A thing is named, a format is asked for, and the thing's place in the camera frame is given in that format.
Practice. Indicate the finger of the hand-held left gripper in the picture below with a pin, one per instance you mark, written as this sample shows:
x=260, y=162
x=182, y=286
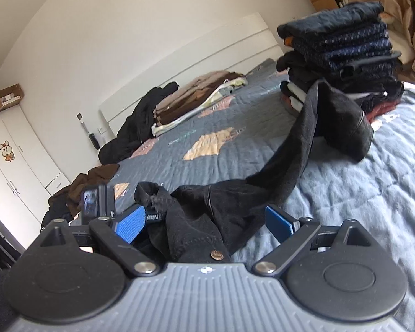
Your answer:
x=102, y=200

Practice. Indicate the brown crumpled garment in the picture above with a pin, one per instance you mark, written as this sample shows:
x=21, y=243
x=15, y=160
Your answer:
x=90, y=183

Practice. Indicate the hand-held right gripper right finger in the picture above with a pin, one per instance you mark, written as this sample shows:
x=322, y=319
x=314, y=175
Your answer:
x=280, y=224

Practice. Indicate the white headboard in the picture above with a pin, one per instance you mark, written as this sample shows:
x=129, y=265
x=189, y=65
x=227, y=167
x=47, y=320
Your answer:
x=193, y=58

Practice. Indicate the black hair brush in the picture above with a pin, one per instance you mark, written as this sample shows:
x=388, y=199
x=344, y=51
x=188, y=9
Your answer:
x=94, y=140

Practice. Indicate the beige curtain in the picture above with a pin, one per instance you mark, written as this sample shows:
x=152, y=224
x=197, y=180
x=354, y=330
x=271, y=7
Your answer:
x=401, y=17

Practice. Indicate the open cardboard box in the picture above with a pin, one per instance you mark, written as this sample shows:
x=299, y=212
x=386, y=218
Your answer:
x=8, y=97

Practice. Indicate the white wardrobe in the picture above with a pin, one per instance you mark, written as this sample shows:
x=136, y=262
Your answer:
x=17, y=179

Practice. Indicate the black crumpled garment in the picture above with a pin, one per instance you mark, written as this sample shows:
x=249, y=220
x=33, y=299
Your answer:
x=57, y=214

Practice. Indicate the stack of brown folded clothes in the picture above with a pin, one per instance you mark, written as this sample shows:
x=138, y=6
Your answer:
x=190, y=100

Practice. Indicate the black puffer jacket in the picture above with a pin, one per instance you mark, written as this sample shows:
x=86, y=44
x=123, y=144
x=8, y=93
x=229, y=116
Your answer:
x=138, y=121

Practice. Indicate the black denim jacket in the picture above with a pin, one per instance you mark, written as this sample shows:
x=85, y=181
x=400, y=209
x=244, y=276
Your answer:
x=228, y=211

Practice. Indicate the cartoon animal sticker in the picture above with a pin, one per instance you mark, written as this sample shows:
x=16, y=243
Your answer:
x=7, y=151

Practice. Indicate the grey quilted bedspread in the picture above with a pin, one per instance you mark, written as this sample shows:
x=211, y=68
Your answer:
x=349, y=197

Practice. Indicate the stack of dark folded clothes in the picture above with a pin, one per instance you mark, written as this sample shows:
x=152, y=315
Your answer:
x=345, y=52

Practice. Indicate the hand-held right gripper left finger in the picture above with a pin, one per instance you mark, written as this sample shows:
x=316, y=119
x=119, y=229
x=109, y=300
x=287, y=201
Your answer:
x=129, y=224

